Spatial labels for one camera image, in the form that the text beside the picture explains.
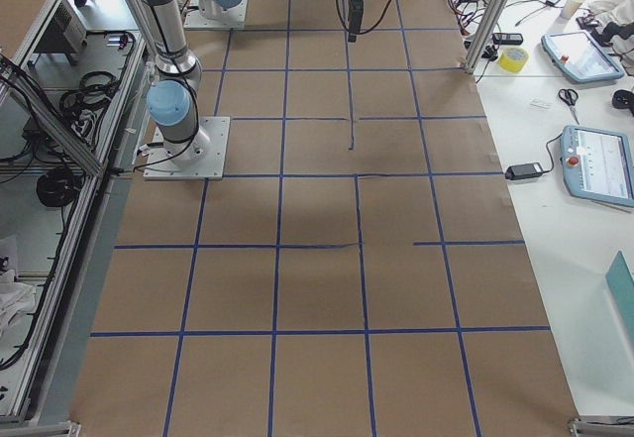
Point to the yellow tape roll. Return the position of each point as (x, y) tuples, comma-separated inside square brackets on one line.
[(513, 59)]

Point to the near teach pendant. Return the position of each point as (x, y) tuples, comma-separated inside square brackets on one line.
[(597, 165)]

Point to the black power brick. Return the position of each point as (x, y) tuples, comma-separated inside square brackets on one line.
[(523, 171)]

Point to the far teach pendant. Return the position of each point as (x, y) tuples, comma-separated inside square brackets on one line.
[(580, 58)]

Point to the grey phone device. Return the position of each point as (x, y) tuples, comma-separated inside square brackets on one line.
[(507, 39)]

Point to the teach pendant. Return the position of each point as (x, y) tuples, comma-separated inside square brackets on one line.
[(597, 165), (580, 58)]

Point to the teal board corner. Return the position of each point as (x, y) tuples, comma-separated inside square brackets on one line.
[(620, 283)]

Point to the white paper cup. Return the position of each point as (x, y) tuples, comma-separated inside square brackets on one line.
[(570, 7)]

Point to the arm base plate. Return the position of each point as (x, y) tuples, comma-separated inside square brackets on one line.
[(204, 158), (234, 19)]

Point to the white cloth rag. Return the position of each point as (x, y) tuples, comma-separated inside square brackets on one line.
[(17, 298)]

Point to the black handled scissors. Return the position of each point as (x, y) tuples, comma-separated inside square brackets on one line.
[(570, 97)]

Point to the aluminium frame post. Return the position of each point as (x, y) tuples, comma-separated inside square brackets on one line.
[(483, 34)]

